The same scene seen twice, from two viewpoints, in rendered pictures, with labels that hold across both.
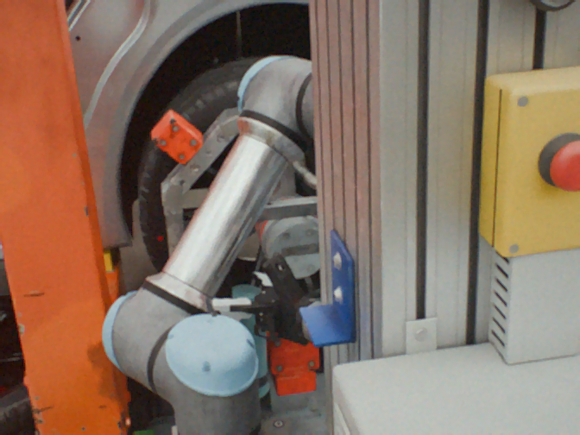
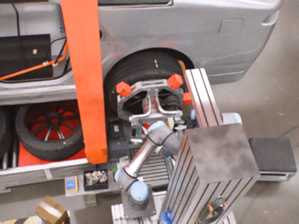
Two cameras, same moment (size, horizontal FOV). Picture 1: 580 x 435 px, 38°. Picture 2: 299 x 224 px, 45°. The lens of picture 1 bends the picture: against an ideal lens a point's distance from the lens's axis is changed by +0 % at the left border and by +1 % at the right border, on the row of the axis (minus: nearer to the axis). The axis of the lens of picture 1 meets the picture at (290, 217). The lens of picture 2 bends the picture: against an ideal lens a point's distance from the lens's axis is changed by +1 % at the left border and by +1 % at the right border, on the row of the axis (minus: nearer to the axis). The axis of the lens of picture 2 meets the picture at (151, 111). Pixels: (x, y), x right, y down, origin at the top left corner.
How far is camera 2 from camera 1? 1.73 m
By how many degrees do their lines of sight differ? 34
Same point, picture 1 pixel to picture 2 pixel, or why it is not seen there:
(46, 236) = (94, 134)
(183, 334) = (134, 188)
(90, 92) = not seen: hidden behind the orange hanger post
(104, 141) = not seen: hidden behind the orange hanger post
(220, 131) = (136, 90)
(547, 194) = not seen: outside the picture
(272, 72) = (157, 131)
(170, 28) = (122, 53)
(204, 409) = (138, 201)
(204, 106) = (131, 79)
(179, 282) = (132, 172)
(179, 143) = (124, 93)
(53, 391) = (92, 154)
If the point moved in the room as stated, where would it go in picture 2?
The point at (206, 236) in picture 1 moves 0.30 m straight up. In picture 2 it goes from (139, 164) to (141, 142)
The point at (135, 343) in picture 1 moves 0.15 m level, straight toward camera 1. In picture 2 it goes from (123, 184) to (127, 205)
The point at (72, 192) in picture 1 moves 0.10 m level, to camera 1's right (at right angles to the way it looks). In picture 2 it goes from (102, 128) to (116, 128)
